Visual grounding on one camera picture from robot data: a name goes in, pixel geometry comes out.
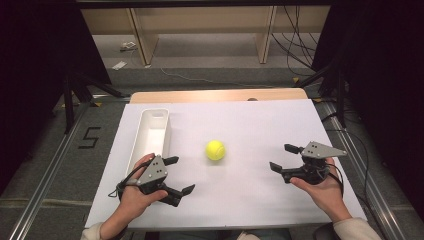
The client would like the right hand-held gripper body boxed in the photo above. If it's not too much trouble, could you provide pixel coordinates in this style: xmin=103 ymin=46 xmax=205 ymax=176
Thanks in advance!
xmin=281 ymin=140 xmax=348 ymax=186

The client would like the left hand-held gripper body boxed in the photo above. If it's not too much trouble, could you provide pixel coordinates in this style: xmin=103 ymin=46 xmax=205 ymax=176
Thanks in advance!
xmin=135 ymin=154 xmax=170 ymax=196

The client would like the white plastic bin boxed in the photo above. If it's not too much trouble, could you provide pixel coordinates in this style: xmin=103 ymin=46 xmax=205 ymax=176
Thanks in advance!
xmin=125 ymin=108 xmax=173 ymax=178

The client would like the yellow tennis ball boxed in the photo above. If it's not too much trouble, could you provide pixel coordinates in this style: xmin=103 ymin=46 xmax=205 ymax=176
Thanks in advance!
xmin=204 ymin=139 xmax=227 ymax=162

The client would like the person's right hand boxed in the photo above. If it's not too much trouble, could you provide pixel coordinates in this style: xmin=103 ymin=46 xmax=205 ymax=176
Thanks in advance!
xmin=289 ymin=157 xmax=345 ymax=219

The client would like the person's left hand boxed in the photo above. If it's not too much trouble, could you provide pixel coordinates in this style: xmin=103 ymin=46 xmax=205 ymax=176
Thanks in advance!
xmin=117 ymin=152 xmax=169 ymax=223

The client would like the white board table cover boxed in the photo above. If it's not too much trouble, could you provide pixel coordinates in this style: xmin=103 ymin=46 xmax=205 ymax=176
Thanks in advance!
xmin=84 ymin=98 xmax=368 ymax=231

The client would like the black chair seat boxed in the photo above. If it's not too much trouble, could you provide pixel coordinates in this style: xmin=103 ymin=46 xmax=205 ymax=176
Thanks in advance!
xmin=312 ymin=222 xmax=338 ymax=240

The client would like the black tripod stand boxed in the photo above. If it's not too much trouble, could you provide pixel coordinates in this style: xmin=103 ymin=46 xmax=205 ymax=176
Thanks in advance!
xmin=53 ymin=71 xmax=126 ymax=134
xmin=294 ymin=59 xmax=348 ymax=129

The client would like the black curtain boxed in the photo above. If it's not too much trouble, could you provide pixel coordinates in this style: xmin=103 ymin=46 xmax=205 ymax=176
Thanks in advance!
xmin=0 ymin=0 xmax=113 ymax=196
xmin=311 ymin=0 xmax=424 ymax=214

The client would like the wooden shelf unit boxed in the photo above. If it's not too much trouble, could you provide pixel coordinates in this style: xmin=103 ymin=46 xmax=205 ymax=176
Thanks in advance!
xmin=80 ymin=4 xmax=331 ymax=66

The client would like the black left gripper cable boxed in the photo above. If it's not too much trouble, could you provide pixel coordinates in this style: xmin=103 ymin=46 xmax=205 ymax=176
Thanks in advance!
xmin=107 ymin=159 xmax=155 ymax=199

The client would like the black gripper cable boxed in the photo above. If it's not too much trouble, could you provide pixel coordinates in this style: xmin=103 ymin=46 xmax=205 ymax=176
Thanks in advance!
xmin=324 ymin=163 xmax=345 ymax=198
xmin=107 ymin=159 xmax=155 ymax=199

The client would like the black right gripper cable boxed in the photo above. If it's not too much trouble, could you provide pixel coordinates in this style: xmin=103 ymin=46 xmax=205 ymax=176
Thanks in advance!
xmin=324 ymin=163 xmax=345 ymax=198

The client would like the black floor cable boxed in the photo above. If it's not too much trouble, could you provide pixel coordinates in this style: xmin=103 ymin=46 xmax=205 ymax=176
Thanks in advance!
xmin=324 ymin=113 xmax=389 ymax=240

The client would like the aluminium floor rail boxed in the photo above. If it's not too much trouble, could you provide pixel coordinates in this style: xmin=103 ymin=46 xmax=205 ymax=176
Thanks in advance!
xmin=8 ymin=99 xmax=93 ymax=240
xmin=321 ymin=101 xmax=407 ymax=240

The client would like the white floor cable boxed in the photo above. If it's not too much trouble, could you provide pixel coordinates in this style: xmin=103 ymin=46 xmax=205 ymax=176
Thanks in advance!
xmin=159 ymin=67 xmax=278 ymax=90

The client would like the bundle of black hanging cables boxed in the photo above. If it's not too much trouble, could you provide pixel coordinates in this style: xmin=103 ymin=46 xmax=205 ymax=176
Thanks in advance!
xmin=270 ymin=4 xmax=322 ymax=78

